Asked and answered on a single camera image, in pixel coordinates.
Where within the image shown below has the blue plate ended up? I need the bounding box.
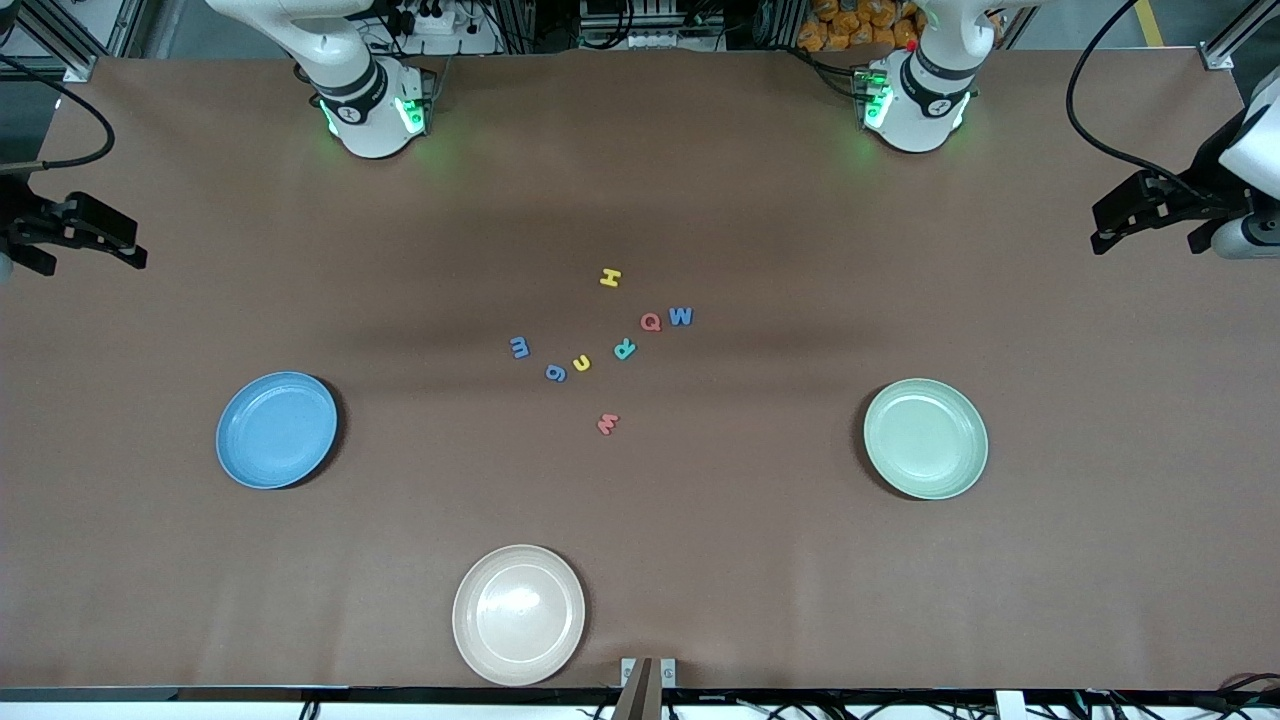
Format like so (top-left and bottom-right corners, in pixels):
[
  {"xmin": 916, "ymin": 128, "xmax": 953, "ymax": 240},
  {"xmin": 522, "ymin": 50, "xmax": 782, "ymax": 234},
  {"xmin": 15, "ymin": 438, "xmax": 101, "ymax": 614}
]
[{"xmin": 216, "ymin": 371, "xmax": 339, "ymax": 491}]

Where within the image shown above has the green plate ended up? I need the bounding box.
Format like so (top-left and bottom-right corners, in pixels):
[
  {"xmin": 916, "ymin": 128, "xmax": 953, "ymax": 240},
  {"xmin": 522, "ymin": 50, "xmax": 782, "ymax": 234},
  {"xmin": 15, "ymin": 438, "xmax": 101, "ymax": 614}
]
[{"xmin": 863, "ymin": 377, "xmax": 990, "ymax": 501}]

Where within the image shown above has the bag of orange items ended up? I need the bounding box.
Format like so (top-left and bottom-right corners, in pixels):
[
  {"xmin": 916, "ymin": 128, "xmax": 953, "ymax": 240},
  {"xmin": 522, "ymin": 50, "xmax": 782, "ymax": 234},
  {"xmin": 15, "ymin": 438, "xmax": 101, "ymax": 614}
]
[{"xmin": 798, "ymin": 0, "xmax": 921, "ymax": 53}]

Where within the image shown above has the brown table cover sheet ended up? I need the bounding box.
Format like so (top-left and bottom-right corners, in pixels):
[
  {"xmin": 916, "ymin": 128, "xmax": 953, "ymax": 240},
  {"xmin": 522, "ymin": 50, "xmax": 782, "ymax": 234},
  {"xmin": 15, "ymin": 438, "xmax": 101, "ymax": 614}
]
[{"xmin": 0, "ymin": 48, "xmax": 1280, "ymax": 693}]

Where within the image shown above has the white power strip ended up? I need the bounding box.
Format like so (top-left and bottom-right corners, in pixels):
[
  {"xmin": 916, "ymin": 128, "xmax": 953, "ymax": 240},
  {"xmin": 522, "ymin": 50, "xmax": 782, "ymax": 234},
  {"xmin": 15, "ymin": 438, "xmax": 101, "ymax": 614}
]
[{"xmin": 395, "ymin": 0, "xmax": 471, "ymax": 36}]

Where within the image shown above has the grey metal equipment rack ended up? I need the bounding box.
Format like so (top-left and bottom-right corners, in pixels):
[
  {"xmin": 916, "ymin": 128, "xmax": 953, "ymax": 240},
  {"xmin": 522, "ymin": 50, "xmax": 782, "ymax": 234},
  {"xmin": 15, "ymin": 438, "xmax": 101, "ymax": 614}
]
[{"xmin": 578, "ymin": 0, "xmax": 729, "ymax": 51}]

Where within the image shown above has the beige plate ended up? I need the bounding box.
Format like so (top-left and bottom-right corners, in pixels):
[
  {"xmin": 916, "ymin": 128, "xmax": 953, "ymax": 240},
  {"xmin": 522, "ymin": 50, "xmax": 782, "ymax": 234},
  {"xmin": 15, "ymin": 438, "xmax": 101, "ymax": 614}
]
[{"xmin": 452, "ymin": 544, "xmax": 587, "ymax": 687}]

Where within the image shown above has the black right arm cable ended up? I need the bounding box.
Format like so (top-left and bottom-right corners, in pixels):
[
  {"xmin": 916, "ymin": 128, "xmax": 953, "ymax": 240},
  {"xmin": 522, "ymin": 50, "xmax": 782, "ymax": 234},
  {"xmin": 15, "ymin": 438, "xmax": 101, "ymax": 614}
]
[{"xmin": 0, "ymin": 55, "xmax": 115, "ymax": 174}]

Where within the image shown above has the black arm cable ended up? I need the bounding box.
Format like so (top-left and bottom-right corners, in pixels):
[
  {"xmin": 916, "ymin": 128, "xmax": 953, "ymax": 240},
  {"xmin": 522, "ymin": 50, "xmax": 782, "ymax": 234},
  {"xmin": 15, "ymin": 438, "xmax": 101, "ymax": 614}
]
[
  {"xmin": 1065, "ymin": 0, "xmax": 1216, "ymax": 196},
  {"xmin": 0, "ymin": 55, "xmax": 115, "ymax": 174}
]

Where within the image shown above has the aluminium frame strut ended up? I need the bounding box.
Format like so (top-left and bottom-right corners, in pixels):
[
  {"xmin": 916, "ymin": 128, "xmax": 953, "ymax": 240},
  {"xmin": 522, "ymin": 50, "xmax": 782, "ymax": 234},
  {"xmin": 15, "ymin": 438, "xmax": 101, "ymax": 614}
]
[
  {"xmin": 1203, "ymin": 0, "xmax": 1280, "ymax": 71},
  {"xmin": 15, "ymin": 0, "xmax": 131, "ymax": 83}
]

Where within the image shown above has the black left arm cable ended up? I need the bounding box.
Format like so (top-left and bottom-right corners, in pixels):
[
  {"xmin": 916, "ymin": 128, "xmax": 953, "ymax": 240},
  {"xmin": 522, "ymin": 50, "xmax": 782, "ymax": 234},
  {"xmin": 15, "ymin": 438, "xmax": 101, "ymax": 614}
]
[{"xmin": 1065, "ymin": 0, "xmax": 1216, "ymax": 196}]

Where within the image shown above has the white table frame rail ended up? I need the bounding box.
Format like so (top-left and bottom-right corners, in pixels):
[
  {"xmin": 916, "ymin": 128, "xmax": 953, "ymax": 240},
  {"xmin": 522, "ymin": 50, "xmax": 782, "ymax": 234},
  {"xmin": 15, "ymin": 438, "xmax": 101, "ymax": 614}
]
[{"xmin": 0, "ymin": 686, "xmax": 1280, "ymax": 720}]

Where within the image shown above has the camera post with brackets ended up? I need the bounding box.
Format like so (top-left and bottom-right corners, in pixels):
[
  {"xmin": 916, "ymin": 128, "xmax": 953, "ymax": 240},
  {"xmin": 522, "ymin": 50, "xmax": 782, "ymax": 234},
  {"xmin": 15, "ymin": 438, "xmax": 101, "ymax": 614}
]
[{"xmin": 612, "ymin": 657, "xmax": 678, "ymax": 720}]

